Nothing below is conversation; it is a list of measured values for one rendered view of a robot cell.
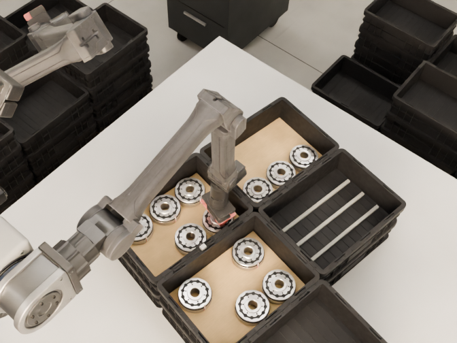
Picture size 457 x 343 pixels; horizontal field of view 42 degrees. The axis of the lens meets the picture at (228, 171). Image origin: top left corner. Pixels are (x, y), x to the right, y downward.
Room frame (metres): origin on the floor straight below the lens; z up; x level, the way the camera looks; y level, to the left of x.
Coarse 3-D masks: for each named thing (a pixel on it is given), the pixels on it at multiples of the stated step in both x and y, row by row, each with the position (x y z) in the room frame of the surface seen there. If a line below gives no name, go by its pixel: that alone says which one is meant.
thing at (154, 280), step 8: (232, 192) 1.03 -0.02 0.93; (240, 200) 1.00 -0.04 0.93; (112, 208) 0.94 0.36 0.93; (248, 208) 0.97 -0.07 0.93; (240, 216) 0.93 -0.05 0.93; (232, 224) 0.91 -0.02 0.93; (208, 240) 0.85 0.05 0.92; (136, 256) 0.78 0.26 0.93; (184, 256) 0.79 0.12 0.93; (136, 264) 0.76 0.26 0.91; (144, 264) 0.75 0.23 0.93; (144, 272) 0.73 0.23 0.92; (168, 272) 0.73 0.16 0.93; (152, 280) 0.70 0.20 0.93
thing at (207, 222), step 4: (204, 212) 0.98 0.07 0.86; (208, 212) 0.98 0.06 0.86; (204, 216) 0.97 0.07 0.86; (208, 216) 0.97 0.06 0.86; (204, 220) 0.95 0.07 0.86; (208, 220) 0.95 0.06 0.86; (228, 220) 0.96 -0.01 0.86; (232, 220) 0.96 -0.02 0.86; (204, 224) 0.94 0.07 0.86; (208, 224) 0.94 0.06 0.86; (212, 224) 0.94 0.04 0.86; (208, 228) 0.92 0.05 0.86; (212, 228) 0.92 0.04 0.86; (216, 228) 0.93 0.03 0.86; (220, 228) 0.93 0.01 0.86
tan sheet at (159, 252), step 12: (204, 180) 1.13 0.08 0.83; (168, 192) 1.07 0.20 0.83; (180, 216) 0.98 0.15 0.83; (192, 216) 0.98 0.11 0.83; (156, 228) 0.93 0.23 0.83; (168, 228) 0.93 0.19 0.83; (156, 240) 0.88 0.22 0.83; (168, 240) 0.89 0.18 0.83; (144, 252) 0.84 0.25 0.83; (156, 252) 0.84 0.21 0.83; (168, 252) 0.84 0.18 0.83; (180, 252) 0.85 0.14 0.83; (156, 264) 0.80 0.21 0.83; (168, 264) 0.80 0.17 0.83
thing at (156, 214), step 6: (156, 198) 1.03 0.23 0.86; (162, 198) 1.03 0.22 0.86; (168, 198) 1.03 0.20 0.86; (174, 198) 1.03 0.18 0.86; (150, 204) 1.00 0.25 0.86; (156, 204) 1.00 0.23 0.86; (174, 204) 1.01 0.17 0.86; (150, 210) 0.98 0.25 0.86; (156, 210) 0.98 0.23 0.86; (174, 210) 0.98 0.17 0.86; (156, 216) 0.96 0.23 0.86; (162, 216) 0.96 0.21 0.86; (168, 216) 0.96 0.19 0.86; (174, 216) 0.96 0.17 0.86
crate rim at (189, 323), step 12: (252, 216) 0.94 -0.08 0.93; (216, 240) 0.85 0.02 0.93; (204, 252) 0.80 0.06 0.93; (168, 276) 0.72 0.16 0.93; (168, 300) 0.64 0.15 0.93; (288, 300) 0.66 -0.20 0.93; (180, 312) 0.61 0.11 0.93; (276, 312) 0.63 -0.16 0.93; (192, 324) 0.58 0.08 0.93; (264, 324) 0.59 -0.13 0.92; (204, 336) 0.54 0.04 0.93
